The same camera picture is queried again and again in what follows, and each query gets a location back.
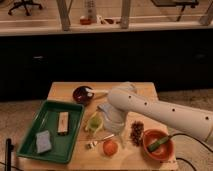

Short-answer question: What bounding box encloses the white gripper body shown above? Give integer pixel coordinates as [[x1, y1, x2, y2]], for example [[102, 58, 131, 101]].
[[98, 103, 127, 134]]

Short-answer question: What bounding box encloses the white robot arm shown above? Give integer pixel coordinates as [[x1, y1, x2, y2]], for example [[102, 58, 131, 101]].
[[99, 87, 213, 146]]

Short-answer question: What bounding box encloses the orange apple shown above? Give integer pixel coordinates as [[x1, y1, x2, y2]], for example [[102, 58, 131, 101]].
[[103, 140, 118, 156]]

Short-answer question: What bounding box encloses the green yellow toy vegetable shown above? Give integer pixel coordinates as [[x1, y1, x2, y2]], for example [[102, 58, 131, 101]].
[[85, 112, 103, 134]]

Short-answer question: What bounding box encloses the brown grape bunch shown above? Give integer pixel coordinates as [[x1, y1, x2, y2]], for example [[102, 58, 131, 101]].
[[130, 121, 144, 146]]

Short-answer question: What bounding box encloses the white spoon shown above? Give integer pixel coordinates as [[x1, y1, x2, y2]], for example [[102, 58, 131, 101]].
[[85, 88, 108, 98]]

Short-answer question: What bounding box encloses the dark red bowl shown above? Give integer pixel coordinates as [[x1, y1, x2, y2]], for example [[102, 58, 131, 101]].
[[73, 86, 94, 106]]

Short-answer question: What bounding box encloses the green cucumber piece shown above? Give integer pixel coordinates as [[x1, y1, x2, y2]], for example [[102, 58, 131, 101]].
[[147, 136, 169, 152]]

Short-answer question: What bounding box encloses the orange bowl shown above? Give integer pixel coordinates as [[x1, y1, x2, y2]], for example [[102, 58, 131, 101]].
[[142, 129, 174, 162]]

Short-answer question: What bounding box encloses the wooden block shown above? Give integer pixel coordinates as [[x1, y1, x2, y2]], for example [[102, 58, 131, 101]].
[[57, 112, 69, 135]]

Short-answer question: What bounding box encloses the green plastic tray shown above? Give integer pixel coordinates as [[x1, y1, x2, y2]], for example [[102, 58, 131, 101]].
[[17, 100, 84, 164]]

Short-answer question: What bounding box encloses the blue sponge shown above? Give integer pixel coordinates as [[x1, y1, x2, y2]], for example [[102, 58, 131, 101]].
[[36, 130, 52, 154]]

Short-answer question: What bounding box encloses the office chair base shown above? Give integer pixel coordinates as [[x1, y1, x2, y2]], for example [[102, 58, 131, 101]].
[[8, 0, 43, 16]]

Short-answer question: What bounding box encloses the black cable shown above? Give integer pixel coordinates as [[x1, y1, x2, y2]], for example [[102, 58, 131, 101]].
[[169, 132, 213, 171]]

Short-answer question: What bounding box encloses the black post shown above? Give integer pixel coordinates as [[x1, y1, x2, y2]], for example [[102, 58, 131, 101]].
[[5, 138, 14, 171]]

